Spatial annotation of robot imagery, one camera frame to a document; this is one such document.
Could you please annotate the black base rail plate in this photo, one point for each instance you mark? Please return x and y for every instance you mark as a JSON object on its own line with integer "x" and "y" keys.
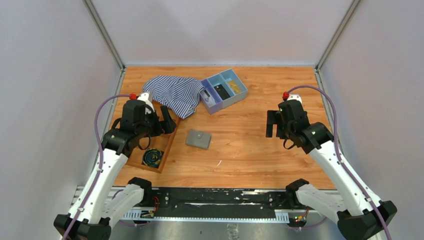
{"x": 217, "y": 204}

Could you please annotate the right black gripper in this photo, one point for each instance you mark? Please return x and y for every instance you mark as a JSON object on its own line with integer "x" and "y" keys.
{"x": 274, "y": 120}

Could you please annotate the grey card holder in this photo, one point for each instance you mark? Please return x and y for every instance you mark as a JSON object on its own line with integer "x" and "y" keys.
{"x": 198, "y": 139}

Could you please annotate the black card in box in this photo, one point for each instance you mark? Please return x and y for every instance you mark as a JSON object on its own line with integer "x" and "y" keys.
{"x": 222, "y": 92}

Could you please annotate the silver card in box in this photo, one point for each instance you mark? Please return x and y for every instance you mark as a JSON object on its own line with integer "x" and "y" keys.
{"x": 208, "y": 98}

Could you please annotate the striped blue white cloth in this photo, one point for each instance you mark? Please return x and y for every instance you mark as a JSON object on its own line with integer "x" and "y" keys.
{"x": 180, "y": 94}

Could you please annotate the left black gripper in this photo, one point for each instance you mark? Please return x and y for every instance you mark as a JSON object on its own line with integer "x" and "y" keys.
{"x": 162, "y": 122}

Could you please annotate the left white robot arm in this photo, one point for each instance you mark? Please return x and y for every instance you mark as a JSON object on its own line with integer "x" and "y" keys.
{"x": 91, "y": 217}

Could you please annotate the gold card in box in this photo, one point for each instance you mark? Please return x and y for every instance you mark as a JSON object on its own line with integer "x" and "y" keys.
{"x": 234, "y": 87}

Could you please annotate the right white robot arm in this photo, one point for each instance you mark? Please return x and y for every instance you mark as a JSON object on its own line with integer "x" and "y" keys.
{"x": 360, "y": 213}

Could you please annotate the blue three-compartment box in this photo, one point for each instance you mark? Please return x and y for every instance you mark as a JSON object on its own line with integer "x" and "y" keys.
{"x": 222, "y": 78}

